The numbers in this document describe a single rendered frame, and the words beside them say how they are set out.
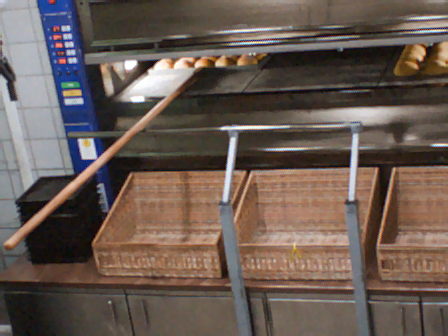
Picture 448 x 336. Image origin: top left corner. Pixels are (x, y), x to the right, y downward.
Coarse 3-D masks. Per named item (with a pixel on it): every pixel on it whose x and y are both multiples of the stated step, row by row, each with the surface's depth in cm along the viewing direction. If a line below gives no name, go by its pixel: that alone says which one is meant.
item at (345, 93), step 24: (192, 96) 417; (216, 96) 411; (240, 96) 407; (264, 96) 403; (288, 96) 400; (312, 96) 397; (336, 96) 393; (360, 96) 390; (384, 96) 387; (408, 96) 384
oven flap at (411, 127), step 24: (120, 120) 432; (168, 120) 424; (192, 120) 420; (216, 120) 417; (240, 120) 413; (264, 120) 409; (288, 120) 406; (312, 120) 402; (336, 120) 399; (360, 120) 396; (384, 120) 392; (408, 120) 389; (432, 120) 386; (144, 144) 429; (168, 144) 425; (192, 144) 421; (216, 144) 417; (240, 144) 414; (264, 144) 410; (288, 144) 406; (312, 144) 403; (336, 144) 399; (360, 144) 396; (384, 144) 393; (408, 144) 389; (432, 144) 386
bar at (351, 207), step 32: (160, 128) 383; (192, 128) 378; (224, 128) 373; (256, 128) 368; (288, 128) 364; (320, 128) 360; (352, 128) 355; (352, 160) 352; (224, 192) 363; (352, 192) 347; (224, 224) 363; (352, 224) 346; (352, 256) 351
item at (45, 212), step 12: (168, 96) 411; (156, 108) 398; (144, 120) 386; (132, 132) 375; (120, 144) 365; (108, 156) 355; (96, 168) 346; (84, 180) 337; (72, 192) 329; (48, 204) 317; (60, 204) 322; (36, 216) 309; (24, 228) 302; (12, 240) 295
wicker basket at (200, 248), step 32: (128, 192) 430; (160, 192) 430; (192, 192) 426; (128, 224) 430; (160, 224) 432; (192, 224) 427; (96, 256) 400; (128, 256) 395; (160, 256) 390; (192, 256) 385; (224, 256) 389
